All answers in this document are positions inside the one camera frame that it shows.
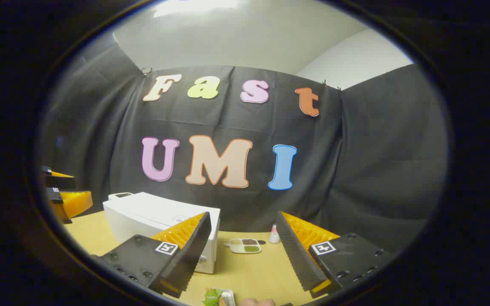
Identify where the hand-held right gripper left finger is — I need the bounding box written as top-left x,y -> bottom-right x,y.
90,211 -> 212,298

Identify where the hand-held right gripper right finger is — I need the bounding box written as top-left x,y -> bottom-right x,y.
276,211 -> 399,298

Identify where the sandwich with green lettuce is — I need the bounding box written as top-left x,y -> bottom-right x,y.
202,288 -> 224,306

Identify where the white microwave oven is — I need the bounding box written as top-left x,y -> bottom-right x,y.
103,192 -> 221,274

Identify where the white divided condiment dish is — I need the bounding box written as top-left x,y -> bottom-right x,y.
227,238 -> 263,255

